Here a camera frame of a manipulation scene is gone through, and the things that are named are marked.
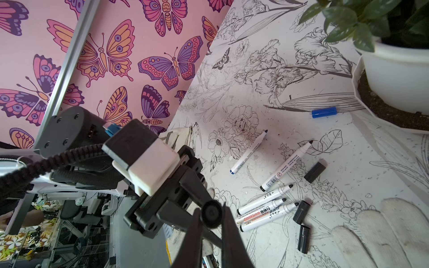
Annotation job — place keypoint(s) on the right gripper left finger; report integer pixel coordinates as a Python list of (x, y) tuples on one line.
[(190, 252)]

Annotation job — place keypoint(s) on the black cap middle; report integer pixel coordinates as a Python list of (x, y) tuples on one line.
[(301, 212)]

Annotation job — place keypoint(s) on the white marker cluster left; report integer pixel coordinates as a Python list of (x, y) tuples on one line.
[(264, 199)]

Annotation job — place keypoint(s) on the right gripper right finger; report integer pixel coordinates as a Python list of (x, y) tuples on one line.
[(234, 253)]

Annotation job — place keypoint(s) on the black cap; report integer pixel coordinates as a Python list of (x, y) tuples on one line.
[(315, 172), (301, 212), (303, 239)]

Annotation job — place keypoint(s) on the white marker cluster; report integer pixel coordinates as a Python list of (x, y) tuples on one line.
[(269, 217), (264, 199), (258, 211)]

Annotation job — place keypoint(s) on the white marker cluster middle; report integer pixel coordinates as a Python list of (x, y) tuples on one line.
[(258, 211)]

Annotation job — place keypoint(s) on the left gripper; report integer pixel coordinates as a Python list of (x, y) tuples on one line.
[(169, 204)]

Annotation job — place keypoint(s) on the black cap top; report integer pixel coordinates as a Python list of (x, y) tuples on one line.
[(315, 172)]

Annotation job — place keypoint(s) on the white glove on table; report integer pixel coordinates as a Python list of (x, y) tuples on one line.
[(397, 236)]

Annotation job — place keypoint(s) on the black cap lower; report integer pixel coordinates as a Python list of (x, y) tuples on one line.
[(303, 239)]

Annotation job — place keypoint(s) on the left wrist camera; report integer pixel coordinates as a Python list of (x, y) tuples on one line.
[(140, 156)]

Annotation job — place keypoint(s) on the white marker cluster right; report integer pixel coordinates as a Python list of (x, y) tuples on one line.
[(269, 217)]

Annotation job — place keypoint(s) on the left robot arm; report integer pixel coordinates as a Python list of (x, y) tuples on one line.
[(75, 136)]

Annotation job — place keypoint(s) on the blue pen cap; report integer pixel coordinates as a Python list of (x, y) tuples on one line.
[(325, 112)]

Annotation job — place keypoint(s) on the striped glove left edge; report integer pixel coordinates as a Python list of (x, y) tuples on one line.
[(177, 137)]

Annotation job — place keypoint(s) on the white potted green plant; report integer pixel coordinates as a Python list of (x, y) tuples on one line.
[(393, 39)]

